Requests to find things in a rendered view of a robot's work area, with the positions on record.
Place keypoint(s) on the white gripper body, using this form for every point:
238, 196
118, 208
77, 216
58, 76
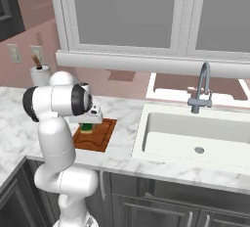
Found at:
86, 118

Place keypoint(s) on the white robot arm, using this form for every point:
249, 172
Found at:
55, 139

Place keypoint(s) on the green and yellow sponge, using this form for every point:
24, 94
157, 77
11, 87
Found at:
87, 127

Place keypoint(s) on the brown wooden cutting board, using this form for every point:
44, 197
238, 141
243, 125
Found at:
101, 133

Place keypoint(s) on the white paper towel roll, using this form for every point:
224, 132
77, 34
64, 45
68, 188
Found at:
39, 76

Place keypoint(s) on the brown paper towel holder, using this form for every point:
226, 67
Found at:
36, 60

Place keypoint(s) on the dark narrow base cupboard door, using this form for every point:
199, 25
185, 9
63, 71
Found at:
105, 211

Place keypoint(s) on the dark corner base cupboard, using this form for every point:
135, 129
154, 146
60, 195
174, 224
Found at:
16, 201

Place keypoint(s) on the white sink basin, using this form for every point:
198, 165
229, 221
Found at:
195, 133

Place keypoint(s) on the grey metal tap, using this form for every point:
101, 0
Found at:
203, 84

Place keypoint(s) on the dark panel under sink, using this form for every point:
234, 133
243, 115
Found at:
195, 195

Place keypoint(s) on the white wall outlet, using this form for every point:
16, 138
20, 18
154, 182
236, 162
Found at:
14, 53
37, 52

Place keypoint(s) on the pink wall switch plate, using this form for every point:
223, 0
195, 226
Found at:
39, 38

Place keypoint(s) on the dark wall cupboard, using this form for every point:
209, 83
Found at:
9, 6

